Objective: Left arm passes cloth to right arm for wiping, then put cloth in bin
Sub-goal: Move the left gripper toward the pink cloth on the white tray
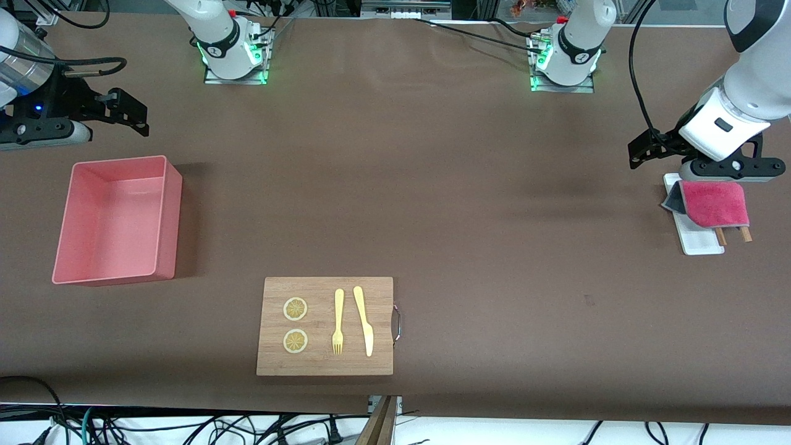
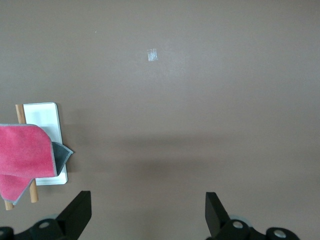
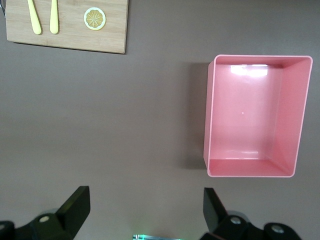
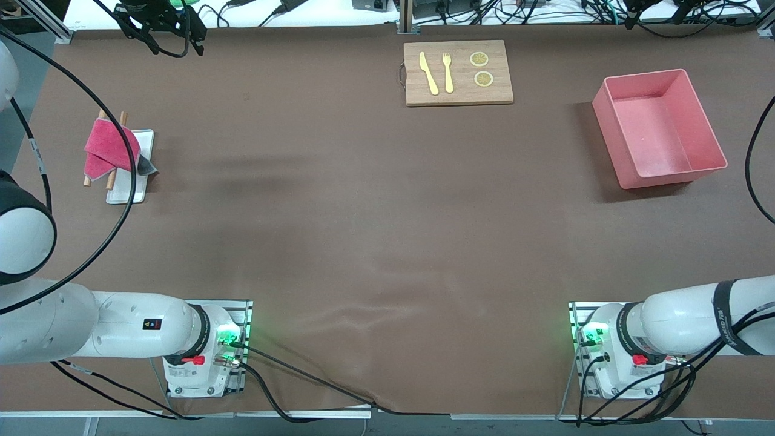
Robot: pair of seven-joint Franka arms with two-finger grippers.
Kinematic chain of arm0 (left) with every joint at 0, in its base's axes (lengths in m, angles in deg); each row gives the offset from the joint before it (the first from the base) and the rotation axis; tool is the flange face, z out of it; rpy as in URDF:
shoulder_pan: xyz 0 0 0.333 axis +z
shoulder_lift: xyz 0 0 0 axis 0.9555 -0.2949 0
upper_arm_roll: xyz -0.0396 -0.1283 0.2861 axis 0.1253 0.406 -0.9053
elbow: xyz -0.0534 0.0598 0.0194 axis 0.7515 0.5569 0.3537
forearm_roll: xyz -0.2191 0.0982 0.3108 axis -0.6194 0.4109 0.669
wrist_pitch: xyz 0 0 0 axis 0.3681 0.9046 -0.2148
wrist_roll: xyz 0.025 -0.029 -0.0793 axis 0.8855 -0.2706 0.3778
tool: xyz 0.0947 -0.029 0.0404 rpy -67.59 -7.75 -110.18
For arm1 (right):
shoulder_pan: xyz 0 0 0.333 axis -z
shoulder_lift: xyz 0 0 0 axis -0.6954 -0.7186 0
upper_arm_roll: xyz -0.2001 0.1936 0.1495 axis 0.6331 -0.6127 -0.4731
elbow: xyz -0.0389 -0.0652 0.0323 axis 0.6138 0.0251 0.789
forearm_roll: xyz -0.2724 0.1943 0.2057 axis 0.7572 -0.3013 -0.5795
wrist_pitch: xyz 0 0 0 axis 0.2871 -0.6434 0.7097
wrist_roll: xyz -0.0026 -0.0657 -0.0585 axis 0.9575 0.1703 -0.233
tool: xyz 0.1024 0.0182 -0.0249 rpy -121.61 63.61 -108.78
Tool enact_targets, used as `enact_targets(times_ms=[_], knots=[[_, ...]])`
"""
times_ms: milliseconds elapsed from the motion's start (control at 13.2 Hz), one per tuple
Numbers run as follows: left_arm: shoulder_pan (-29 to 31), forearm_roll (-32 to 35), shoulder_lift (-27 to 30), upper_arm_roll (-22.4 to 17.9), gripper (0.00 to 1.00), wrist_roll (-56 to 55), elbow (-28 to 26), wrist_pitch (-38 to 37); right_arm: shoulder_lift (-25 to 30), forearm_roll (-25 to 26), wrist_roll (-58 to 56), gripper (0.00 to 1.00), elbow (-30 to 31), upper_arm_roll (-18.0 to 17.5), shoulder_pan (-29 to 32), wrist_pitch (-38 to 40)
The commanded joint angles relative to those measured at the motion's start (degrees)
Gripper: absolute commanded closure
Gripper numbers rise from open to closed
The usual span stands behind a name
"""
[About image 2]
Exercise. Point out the white rectangular tray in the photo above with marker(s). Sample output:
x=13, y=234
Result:
x=47, y=115

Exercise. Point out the pink and grey cloth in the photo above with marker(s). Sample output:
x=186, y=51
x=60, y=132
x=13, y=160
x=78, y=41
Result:
x=25, y=152

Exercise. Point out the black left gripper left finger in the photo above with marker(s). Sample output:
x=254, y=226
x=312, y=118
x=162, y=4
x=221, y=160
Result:
x=75, y=215

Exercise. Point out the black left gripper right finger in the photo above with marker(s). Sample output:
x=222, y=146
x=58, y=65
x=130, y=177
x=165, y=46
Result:
x=215, y=215

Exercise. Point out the wooden rod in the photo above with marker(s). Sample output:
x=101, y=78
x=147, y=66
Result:
x=9, y=206
x=20, y=113

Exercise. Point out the small clear tape piece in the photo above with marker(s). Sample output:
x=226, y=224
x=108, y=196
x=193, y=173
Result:
x=152, y=55

